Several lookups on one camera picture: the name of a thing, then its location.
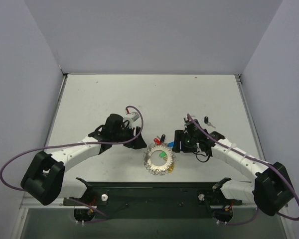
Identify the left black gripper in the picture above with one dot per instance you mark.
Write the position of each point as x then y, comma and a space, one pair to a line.
133, 136

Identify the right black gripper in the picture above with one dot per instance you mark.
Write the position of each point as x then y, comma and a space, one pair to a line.
178, 140

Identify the blue key tag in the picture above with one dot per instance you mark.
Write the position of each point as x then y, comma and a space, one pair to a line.
171, 144

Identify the black key tag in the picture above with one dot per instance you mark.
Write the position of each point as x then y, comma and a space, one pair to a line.
162, 139

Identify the red key tag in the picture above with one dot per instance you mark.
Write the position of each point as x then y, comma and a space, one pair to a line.
157, 141

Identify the green key tag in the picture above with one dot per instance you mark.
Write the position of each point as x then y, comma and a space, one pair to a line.
162, 154

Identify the yellow key tag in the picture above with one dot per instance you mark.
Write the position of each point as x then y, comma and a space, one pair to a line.
171, 168

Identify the metal disc keyring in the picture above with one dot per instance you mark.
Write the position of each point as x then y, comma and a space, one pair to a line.
152, 161

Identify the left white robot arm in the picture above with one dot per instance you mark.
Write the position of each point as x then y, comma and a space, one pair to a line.
44, 178

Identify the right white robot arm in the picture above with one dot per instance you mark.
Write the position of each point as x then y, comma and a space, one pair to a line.
269, 185

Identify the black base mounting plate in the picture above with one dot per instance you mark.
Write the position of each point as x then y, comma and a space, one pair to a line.
154, 200

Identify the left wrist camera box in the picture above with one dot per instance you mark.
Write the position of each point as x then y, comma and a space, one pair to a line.
131, 117

